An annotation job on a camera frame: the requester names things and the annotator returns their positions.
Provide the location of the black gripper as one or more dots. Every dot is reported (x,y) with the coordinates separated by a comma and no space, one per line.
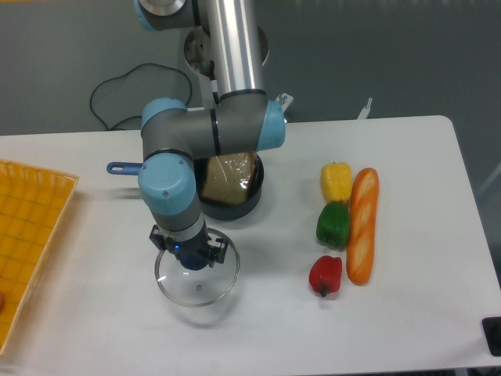
(195,253)

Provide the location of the glass pot lid blue knob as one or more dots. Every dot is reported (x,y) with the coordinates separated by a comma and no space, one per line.
(197,288)

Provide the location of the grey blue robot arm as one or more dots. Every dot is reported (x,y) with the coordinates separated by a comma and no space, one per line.
(173,137)

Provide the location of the bagged bread slice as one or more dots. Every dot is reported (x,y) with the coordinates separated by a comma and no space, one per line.
(230,179)

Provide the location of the red bell pepper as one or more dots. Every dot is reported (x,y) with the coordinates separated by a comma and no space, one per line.
(325,275)

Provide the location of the green bell pepper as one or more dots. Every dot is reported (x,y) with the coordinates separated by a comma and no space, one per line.
(333,225)

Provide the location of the yellow woven basket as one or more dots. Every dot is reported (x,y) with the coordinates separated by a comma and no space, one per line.
(33,203)

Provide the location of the yellow bell pepper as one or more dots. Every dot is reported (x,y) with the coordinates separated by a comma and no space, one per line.
(336,182)

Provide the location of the orange baguette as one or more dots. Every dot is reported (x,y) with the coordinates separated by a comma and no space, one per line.
(363,217)

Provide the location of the black device at table edge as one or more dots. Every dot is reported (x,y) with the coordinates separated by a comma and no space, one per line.
(492,330)

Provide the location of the dark pot blue handle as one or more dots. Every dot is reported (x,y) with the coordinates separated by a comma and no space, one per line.
(177,189)

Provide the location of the white table clamp bracket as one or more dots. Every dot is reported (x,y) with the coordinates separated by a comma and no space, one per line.
(365,111)

